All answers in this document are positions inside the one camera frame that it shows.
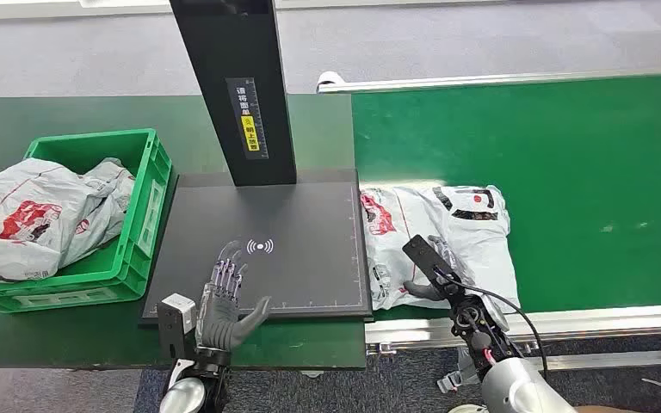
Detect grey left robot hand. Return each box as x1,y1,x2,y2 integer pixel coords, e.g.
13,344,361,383
195,240,273,352

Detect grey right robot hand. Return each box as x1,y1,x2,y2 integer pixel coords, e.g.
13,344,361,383
403,234,467,304

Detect grey printed plastic mailer package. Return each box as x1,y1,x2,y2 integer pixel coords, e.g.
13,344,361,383
360,184,522,314

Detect black inbound scanner machine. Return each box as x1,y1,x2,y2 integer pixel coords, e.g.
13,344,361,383
139,0,374,327

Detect green conveyor belt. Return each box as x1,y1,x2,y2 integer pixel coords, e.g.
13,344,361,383
351,72,661,322

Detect green plastic crate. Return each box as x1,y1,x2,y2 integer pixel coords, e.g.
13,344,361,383
0,127,174,315

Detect small crumpled grey mailer bag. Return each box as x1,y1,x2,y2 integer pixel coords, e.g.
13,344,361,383
59,157,137,268

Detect yellow and black ruler label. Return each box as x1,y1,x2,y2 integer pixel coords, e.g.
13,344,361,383
225,77,270,161

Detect large grey mailer bag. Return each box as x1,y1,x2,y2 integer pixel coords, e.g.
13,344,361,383
0,157,112,287

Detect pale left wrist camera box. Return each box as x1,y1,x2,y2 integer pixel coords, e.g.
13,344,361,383
156,293,199,361

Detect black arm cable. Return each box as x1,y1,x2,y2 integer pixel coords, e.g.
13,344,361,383
456,280,549,381

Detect grey strap with buckle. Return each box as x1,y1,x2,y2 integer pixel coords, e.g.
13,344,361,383
436,346,483,396

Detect wide aluminium conveyor frame rail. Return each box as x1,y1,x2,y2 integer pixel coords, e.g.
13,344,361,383
363,303,661,373

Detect long thin aluminium conveyor rail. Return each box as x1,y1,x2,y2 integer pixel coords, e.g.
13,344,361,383
316,67,661,96

